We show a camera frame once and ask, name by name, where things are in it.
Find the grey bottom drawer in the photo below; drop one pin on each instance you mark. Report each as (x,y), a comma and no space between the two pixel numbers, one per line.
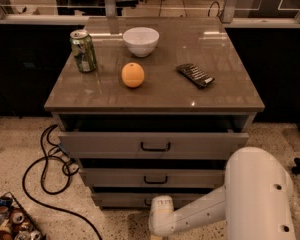
(141,197)

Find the grey drawer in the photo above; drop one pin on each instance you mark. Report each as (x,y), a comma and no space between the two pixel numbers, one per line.
(141,197)
(166,173)
(152,145)

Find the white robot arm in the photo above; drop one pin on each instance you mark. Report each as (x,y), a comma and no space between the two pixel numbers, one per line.
(253,201)

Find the grey drawer cabinet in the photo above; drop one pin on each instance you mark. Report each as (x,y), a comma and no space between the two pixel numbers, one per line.
(200,41)

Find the grey top drawer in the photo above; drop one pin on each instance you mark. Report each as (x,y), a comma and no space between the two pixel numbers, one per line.
(152,145)

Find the grey middle drawer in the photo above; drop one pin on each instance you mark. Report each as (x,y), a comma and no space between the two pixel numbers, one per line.
(166,173)

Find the orange fruit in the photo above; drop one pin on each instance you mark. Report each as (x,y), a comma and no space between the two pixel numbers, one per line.
(132,75)

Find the dark snack bar packet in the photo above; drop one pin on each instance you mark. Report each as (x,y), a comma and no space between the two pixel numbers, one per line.
(195,75)

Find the white ceramic bowl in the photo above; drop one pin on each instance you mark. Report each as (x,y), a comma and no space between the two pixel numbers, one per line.
(141,41)

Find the green soda can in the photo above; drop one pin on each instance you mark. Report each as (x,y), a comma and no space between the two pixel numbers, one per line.
(83,51)

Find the person behind glass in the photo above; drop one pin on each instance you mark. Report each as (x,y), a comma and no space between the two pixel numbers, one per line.
(86,7)

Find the wire basket of cans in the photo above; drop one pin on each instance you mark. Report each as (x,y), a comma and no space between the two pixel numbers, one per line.
(15,222)

